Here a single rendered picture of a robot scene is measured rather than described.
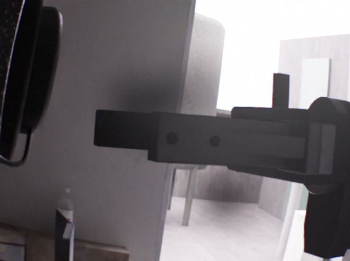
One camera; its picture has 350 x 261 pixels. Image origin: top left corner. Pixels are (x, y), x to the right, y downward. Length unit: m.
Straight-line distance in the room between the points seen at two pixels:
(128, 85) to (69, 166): 0.37
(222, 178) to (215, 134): 9.10
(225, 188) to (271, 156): 9.12
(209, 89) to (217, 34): 0.59
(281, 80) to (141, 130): 0.11
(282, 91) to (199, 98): 6.42
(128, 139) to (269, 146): 0.15
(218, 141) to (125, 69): 2.17
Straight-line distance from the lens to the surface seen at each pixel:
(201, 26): 6.92
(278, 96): 0.52
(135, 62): 2.55
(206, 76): 6.99
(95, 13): 2.54
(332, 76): 7.27
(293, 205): 5.81
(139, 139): 0.50
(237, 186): 9.56
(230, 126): 0.38
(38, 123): 0.71
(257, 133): 0.38
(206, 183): 9.43
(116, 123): 0.50
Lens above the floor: 1.24
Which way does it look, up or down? 2 degrees down
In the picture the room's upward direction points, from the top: 8 degrees clockwise
